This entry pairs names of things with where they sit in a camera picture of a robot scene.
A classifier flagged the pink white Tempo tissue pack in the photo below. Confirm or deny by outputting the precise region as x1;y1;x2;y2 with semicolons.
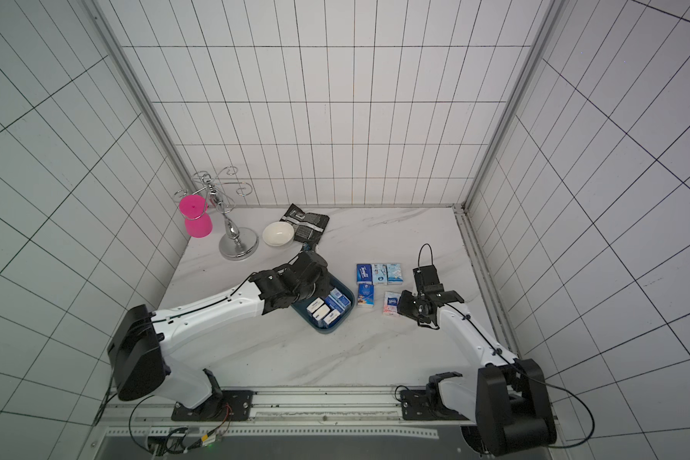
383;291;401;316

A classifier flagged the light blue cartoon tissue pack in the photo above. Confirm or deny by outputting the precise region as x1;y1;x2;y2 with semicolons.
386;263;404;285

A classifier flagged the light blue Vinda tissue pack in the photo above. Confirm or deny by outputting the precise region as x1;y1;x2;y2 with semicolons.
371;264;388;285

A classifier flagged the dark blue Tempo tissue pack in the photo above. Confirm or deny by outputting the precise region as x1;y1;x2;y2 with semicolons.
356;264;374;284

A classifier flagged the blue orange Vinda tissue pack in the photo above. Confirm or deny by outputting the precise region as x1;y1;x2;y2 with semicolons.
356;283;375;308

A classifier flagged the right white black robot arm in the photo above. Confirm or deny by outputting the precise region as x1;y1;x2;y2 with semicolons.
394;266;558;456

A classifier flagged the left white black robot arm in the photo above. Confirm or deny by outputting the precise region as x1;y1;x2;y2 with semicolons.
107;250;333;422

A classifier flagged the teal plastic storage box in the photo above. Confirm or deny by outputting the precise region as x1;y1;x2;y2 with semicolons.
291;275;357;334

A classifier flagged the black snack packet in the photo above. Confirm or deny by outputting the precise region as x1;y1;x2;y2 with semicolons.
280;204;330;248

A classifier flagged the white ceramic bowl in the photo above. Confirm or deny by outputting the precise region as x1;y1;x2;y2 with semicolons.
262;220;295;247

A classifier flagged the chrome cup holder stand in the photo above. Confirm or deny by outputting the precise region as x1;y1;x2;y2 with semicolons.
174;171;259;261

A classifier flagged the pink plastic cup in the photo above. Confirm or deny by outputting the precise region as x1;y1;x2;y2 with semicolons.
178;195;213;239

